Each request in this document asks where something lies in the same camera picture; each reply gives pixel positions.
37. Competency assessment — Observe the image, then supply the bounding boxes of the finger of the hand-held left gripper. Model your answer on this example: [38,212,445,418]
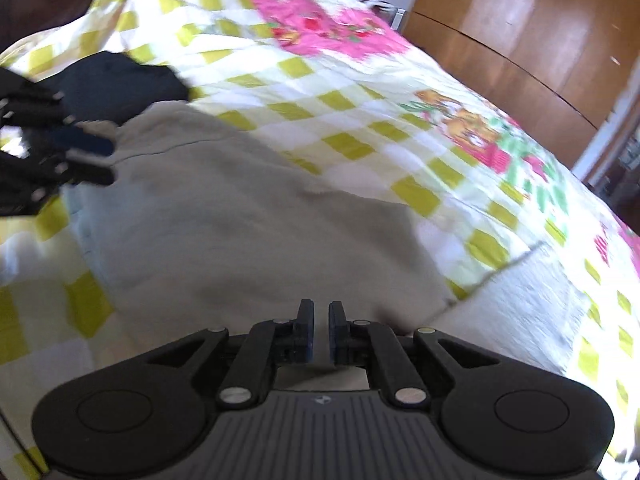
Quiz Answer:
[0,67,117,157]
[0,152,117,218]

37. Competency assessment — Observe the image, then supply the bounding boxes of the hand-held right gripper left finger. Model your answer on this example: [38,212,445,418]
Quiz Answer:
[142,299,316,407]

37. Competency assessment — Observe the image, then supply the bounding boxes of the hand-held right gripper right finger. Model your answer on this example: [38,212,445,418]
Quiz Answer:
[328,301,501,407]

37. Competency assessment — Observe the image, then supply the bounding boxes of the grey pants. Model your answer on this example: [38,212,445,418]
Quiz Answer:
[65,101,586,391]

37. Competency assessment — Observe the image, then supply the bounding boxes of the folded black garment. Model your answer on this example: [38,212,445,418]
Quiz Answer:
[50,51,192,127]

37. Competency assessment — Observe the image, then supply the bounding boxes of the printed checkered blanket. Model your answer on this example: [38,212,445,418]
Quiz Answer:
[0,0,640,480]

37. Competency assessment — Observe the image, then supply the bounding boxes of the wooden wardrobe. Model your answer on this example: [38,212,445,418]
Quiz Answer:
[402,0,640,172]

